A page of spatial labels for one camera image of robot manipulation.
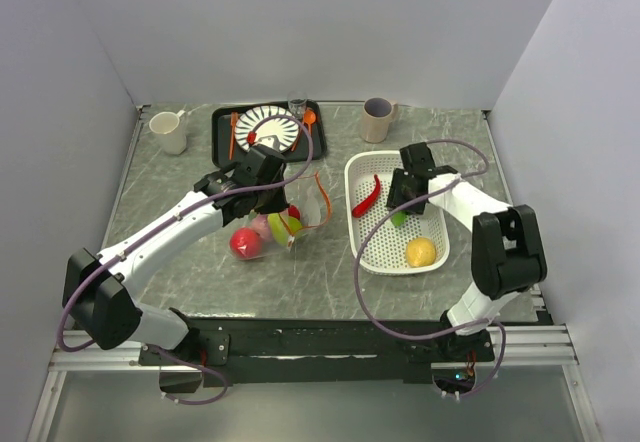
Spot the green cucumber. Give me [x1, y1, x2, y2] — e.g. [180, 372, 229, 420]
[390, 211, 408, 227]

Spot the red strawberry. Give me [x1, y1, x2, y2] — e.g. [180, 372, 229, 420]
[288, 205, 301, 220]

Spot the purple onion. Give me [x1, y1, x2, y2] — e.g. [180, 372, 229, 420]
[249, 214, 273, 243]

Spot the red chili pepper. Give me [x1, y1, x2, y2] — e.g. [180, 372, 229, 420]
[351, 174, 381, 218]

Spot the clear zip top bag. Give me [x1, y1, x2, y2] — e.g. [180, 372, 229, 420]
[228, 171, 332, 261]

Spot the green pear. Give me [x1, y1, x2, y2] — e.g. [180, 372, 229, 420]
[267, 213, 302, 247]

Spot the yellow lemon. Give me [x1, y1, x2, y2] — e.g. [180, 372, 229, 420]
[405, 237, 437, 268]

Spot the red apple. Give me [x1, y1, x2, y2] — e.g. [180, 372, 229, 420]
[229, 227, 263, 259]

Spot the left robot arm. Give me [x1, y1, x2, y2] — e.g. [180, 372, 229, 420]
[63, 145, 288, 364]

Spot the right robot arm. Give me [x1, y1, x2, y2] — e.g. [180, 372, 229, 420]
[387, 142, 547, 360]

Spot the black tray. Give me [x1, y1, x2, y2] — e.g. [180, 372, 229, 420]
[211, 101, 309, 167]

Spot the striped white plate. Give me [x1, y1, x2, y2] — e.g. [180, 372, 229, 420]
[235, 105, 300, 153]

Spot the orange fork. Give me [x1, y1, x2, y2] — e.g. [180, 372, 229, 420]
[228, 112, 239, 161]

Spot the white plastic basket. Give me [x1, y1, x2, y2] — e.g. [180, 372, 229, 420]
[344, 150, 450, 276]

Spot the orange spoon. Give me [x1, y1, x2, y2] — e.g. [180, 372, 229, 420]
[291, 108, 317, 152]

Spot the beige mug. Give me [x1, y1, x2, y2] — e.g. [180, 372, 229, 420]
[360, 97, 398, 144]

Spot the clear glass cup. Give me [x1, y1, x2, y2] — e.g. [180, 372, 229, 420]
[287, 91, 307, 120]

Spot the white cup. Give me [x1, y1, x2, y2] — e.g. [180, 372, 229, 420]
[149, 110, 187, 156]

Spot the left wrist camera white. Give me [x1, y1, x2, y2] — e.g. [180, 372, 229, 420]
[246, 132, 281, 152]

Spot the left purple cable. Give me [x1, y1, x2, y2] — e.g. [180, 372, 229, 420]
[55, 114, 314, 407]

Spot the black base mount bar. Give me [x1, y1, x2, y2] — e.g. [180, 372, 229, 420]
[139, 318, 494, 395]

